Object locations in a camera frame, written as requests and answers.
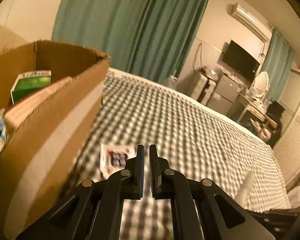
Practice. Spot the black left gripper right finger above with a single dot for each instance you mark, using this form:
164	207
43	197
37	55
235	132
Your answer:
201	209

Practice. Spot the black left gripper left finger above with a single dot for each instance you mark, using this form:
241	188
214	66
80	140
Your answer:
93	210

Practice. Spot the white red sachet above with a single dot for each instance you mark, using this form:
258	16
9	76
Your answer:
114	157

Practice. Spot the clear plastic comb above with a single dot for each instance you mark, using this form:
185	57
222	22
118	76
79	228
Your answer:
244	191

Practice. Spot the green white checkered cloth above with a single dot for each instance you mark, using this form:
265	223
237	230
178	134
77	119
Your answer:
196	141

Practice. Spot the brown cardboard box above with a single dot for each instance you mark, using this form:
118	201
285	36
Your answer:
36	159

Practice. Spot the white dressing table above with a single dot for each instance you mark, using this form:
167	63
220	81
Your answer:
254	110

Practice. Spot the grey mini fridge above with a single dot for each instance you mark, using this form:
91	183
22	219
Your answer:
224	94

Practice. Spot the white drawer cabinet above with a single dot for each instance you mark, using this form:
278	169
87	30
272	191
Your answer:
202	88

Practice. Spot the green white medicine box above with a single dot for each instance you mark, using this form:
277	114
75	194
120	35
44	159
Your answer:
29	82

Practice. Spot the green curtain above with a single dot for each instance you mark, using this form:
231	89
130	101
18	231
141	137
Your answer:
147	38

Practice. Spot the black wall television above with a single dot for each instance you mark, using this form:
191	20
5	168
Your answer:
241	61

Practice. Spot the white wall air conditioner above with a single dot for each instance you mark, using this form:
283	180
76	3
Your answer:
251	22

